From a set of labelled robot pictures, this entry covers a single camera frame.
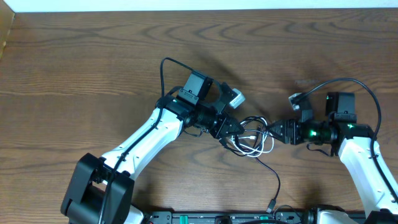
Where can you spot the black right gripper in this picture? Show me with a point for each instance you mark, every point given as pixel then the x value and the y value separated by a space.
pixel 291 127

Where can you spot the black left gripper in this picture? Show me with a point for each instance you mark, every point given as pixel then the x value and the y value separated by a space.
pixel 222 130

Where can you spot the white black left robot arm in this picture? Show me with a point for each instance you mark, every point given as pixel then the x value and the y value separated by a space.
pixel 100 190

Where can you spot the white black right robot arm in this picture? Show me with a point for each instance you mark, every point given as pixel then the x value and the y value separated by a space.
pixel 357 148

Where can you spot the brown wooden side panel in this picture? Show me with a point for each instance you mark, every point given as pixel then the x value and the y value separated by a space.
pixel 7 16

